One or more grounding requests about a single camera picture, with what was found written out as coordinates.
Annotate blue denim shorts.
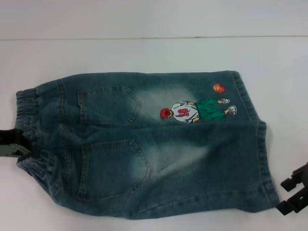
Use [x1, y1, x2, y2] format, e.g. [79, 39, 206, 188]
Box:
[14, 69, 281, 228]

